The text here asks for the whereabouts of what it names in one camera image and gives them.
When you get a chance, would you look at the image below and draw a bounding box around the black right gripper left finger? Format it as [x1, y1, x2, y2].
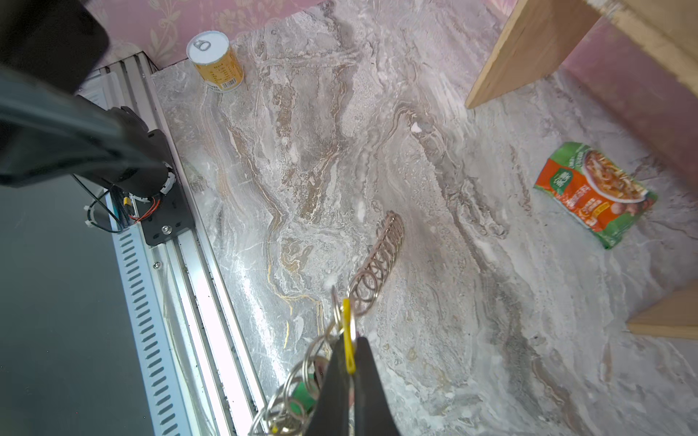
[305, 339, 350, 436]

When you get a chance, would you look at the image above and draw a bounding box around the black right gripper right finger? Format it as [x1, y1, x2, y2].
[354, 337, 400, 436]

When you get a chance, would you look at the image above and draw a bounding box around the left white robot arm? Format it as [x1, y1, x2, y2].
[1, 1, 176, 199]

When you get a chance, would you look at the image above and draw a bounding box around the green key tag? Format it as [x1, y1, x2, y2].
[290, 382, 316, 415]

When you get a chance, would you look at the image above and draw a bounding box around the green orange snack packet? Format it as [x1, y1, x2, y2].
[534, 142, 658, 250]

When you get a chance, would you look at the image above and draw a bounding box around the wooden two-tier shelf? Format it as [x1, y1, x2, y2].
[464, 0, 698, 342]

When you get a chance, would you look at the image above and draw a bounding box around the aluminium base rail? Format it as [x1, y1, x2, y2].
[75, 51, 268, 436]

